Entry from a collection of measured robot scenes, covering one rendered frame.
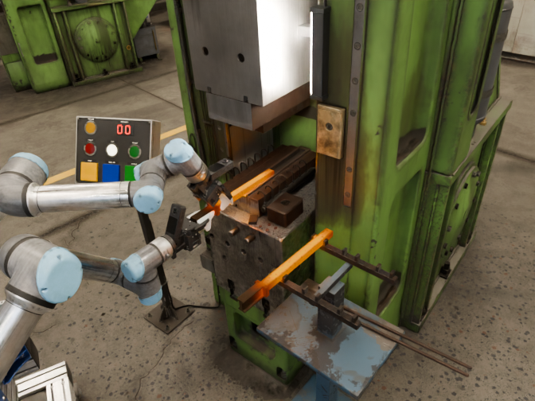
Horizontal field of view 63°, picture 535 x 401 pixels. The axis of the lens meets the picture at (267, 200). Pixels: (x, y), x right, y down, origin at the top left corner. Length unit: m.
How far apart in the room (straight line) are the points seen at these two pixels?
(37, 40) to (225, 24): 5.03
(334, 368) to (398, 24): 1.00
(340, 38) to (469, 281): 1.88
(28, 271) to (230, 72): 0.80
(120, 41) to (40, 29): 0.94
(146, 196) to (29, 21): 5.15
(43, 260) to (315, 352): 0.85
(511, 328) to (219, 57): 2.01
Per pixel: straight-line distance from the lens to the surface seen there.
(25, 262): 1.14
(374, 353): 1.50
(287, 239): 1.56
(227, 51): 1.41
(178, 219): 1.40
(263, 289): 1.29
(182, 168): 1.34
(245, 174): 1.77
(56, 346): 2.68
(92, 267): 1.39
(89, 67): 6.38
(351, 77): 1.34
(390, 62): 1.28
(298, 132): 1.98
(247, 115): 1.44
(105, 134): 1.90
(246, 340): 2.20
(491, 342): 2.57
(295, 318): 1.56
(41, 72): 6.32
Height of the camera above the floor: 1.90
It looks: 35 degrees down
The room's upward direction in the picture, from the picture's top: 4 degrees counter-clockwise
